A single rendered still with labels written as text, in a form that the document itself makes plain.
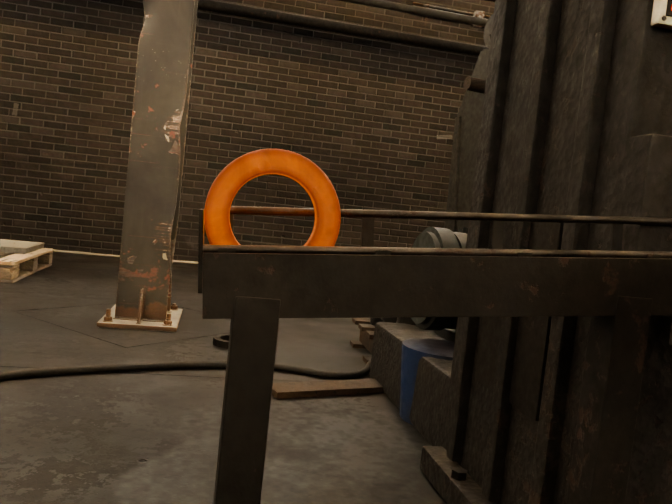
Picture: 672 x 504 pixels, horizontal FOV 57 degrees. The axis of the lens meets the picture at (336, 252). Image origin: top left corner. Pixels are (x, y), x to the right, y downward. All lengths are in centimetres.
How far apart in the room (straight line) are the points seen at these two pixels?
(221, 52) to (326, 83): 119
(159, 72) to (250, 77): 369
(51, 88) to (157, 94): 386
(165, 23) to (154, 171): 76
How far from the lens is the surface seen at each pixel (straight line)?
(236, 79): 703
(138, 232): 337
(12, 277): 469
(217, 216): 83
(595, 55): 128
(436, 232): 223
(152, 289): 338
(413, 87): 738
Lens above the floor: 68
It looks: 3 degrees down
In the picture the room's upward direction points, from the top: 6 degrees clockwise
